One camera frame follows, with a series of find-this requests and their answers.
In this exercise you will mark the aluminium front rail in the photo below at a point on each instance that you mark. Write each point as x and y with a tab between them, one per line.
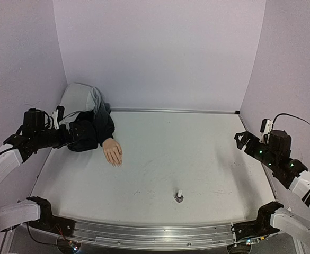
151	236

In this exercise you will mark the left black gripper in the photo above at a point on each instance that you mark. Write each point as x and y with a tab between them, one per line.
68	138

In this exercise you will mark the black jacket sleeve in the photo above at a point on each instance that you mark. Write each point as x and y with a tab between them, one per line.
98	127

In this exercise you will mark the purple nail polish bottle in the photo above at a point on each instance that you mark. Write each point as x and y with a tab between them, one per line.
178	198

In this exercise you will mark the white nail polish cap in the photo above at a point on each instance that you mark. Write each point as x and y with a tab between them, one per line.
179	193

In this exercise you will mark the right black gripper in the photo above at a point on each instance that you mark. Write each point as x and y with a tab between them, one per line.
246	143

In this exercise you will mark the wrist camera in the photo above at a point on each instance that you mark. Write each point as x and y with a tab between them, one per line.
57	116
265	129

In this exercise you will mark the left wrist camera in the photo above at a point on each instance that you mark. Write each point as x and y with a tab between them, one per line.
57	116

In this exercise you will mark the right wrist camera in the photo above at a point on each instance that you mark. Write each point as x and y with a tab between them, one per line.
265	129

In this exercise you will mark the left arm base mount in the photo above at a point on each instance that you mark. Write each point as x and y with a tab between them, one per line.
48	222

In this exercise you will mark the aluminium rail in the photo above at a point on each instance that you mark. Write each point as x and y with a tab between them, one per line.
151	236
157	110

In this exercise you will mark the aluminium back rail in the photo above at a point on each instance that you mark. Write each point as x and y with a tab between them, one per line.
157	110

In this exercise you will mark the mannequin hand with long nails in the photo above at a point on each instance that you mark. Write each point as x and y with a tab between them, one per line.
112	151

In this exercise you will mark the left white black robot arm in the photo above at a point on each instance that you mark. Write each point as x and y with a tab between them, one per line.
38	131

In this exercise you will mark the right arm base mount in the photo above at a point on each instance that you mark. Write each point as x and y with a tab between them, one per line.
260	227

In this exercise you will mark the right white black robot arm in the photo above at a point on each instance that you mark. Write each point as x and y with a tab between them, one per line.
273	217

